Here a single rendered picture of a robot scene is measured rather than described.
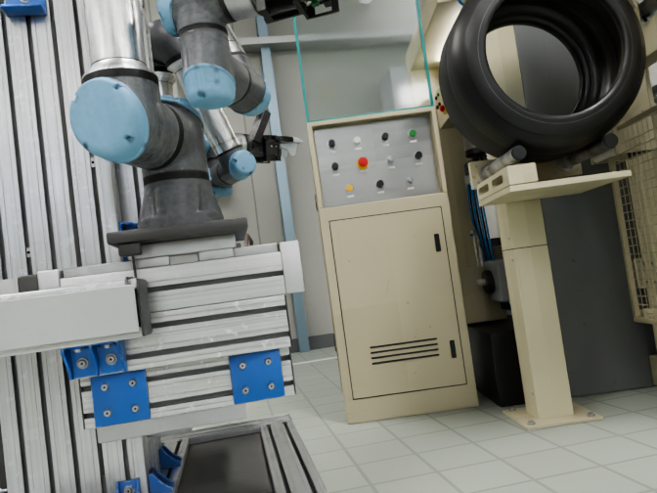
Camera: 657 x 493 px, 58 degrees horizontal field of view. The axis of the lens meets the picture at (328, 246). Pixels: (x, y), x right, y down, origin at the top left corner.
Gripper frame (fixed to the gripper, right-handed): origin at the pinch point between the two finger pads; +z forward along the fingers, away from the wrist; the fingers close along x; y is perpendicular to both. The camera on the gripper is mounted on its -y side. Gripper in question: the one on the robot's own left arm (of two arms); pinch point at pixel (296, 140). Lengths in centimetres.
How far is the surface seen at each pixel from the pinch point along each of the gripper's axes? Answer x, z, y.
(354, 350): -28, 41, 81
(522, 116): 56, 43, -1
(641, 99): 59, 108, -10
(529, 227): 33, 76, 33
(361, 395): -25, 41, 100
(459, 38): 42, 33, -26
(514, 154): 52, 43, 10
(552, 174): 39, 83, 15
